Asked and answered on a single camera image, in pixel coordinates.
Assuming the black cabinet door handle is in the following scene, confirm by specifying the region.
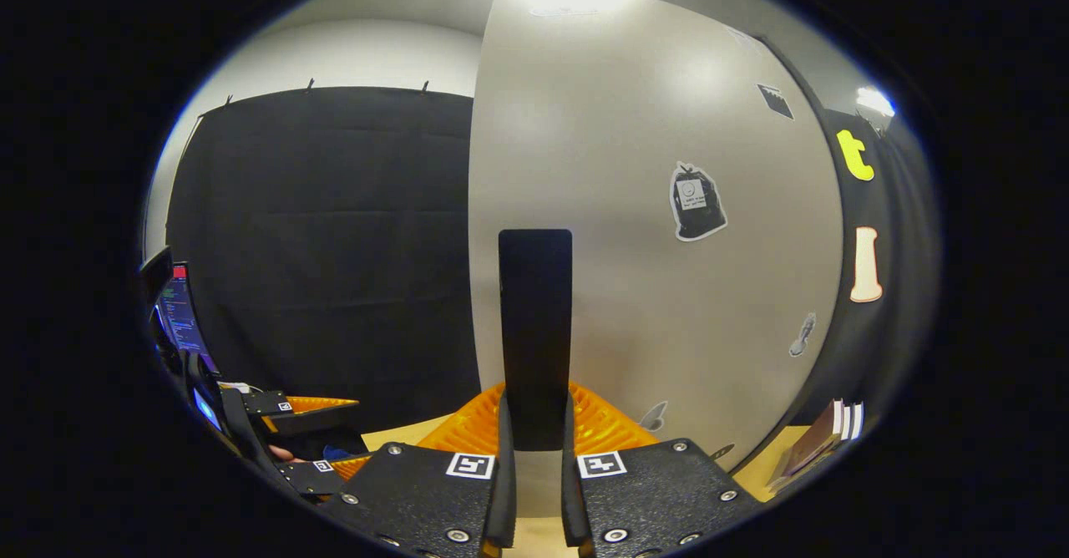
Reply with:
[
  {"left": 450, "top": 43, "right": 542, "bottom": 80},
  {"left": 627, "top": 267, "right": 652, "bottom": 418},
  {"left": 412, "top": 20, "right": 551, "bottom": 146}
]
[{"left": 499, "top": 229, "right": 574, "bottom": 452}]

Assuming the black backdrop cloth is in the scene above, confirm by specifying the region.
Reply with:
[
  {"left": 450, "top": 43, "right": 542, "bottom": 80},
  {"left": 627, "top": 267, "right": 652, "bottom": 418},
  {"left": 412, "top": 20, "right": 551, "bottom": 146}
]
[{"left": 163, "top": 86, "right": 940, "bottom": 442}]

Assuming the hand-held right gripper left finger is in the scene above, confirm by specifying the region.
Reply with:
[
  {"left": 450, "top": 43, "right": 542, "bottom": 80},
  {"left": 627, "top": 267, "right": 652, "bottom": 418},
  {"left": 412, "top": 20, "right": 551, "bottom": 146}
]
[{"left": 317, "top": 383, "right": 517, "bottom": 558}]

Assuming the white and purple book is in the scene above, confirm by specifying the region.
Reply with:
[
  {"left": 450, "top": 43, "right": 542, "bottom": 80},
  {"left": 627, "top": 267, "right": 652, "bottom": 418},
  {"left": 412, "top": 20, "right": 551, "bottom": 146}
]
[{"left": 767, "top": 399, "right": 846, "bottom": 492}]

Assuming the beige cabinet door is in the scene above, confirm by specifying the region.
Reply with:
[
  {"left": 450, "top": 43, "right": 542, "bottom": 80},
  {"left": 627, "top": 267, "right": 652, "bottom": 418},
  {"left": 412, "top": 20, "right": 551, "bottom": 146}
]
[{"left": 468, "top": 0, "right": 844, "bottom": 517}]

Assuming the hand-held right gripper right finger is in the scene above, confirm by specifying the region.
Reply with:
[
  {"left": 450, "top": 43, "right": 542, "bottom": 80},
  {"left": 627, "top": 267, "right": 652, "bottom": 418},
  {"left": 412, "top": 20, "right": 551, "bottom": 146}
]
[{"left": 561, "top": 383, "right": 765, "bottom": 558}]

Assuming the computer monitor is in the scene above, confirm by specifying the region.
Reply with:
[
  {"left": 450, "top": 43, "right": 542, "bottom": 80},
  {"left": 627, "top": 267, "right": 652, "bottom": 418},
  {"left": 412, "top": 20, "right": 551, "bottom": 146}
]
[{"left": 140, "top": 246, "right": 220, "bottom": 375}]

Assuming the small glowing screen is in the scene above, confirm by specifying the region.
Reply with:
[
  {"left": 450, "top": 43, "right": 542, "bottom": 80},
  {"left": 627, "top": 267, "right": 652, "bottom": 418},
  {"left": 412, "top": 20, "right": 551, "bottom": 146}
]
[{"left": 192, "top": 387, "right": 223, "bottom": 432}]

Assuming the ceiling light panel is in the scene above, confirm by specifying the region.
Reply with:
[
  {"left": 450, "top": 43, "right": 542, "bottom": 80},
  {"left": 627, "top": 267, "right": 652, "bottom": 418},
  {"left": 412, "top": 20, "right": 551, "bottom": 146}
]
[{"left": 855, "top": 85, "right": 896, "bottom": 118}]

